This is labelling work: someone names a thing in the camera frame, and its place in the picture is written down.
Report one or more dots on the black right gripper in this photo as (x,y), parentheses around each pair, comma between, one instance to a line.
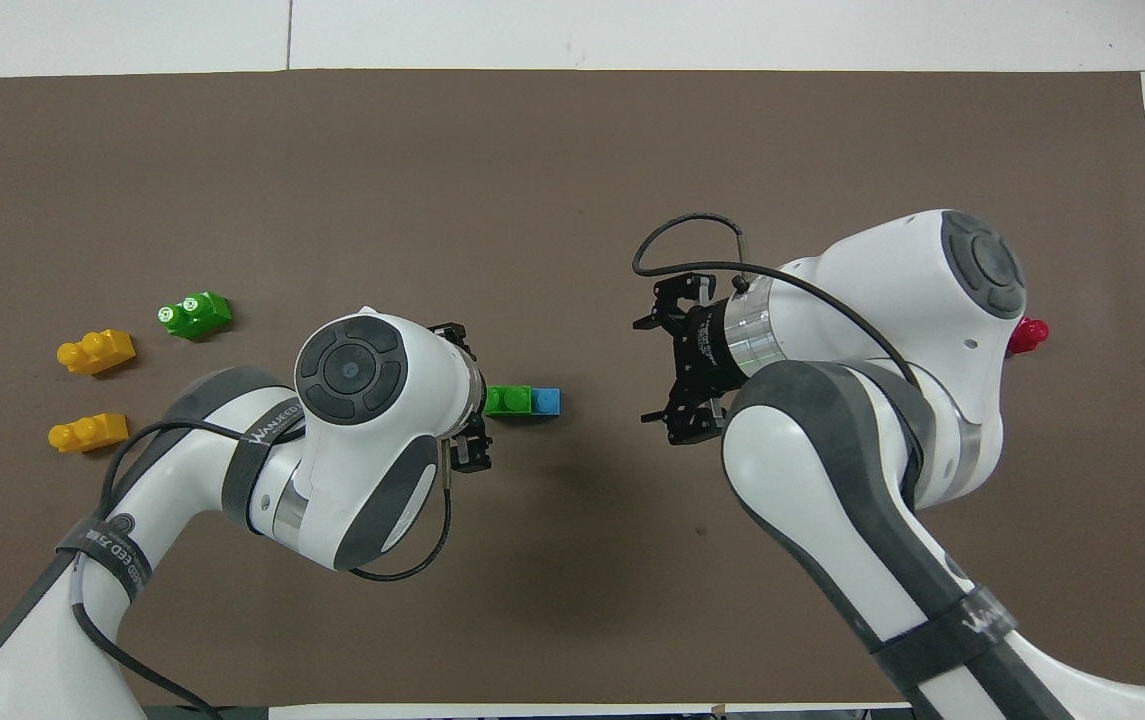
(704,350)

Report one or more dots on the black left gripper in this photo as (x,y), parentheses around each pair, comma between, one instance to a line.
(478,420)

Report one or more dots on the green two-stud block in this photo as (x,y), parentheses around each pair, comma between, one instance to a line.
(510,401)
(196,315)

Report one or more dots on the blue three-stud block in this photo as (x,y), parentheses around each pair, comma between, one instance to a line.
(546,402)

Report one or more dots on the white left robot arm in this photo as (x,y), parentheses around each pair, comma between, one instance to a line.
(412,370)

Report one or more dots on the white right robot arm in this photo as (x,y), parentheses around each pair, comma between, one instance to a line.
(892,290)

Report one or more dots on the yellow two-stud block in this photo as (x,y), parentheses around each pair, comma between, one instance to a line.
(87,433)
(97,353)

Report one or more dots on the red one-stud block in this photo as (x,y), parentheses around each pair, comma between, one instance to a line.
(1030,335)

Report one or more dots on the brown table mat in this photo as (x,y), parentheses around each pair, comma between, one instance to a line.
(532,180)

